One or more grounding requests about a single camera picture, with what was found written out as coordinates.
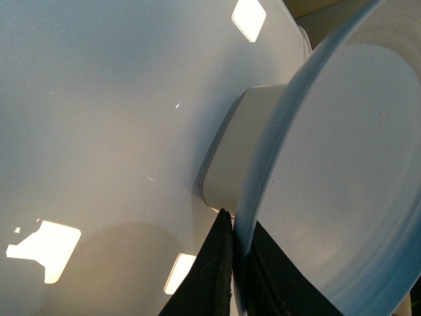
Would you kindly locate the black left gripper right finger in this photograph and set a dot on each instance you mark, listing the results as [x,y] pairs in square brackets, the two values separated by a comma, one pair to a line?
[275,286]

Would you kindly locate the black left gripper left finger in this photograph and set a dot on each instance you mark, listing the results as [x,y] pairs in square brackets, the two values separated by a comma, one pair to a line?
[206,290]

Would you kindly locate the round white plate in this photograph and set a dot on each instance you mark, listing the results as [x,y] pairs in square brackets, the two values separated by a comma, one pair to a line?
[335,175]

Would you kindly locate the white two-slot toaster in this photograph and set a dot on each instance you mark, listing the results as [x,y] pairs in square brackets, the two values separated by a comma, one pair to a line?
[224,169]

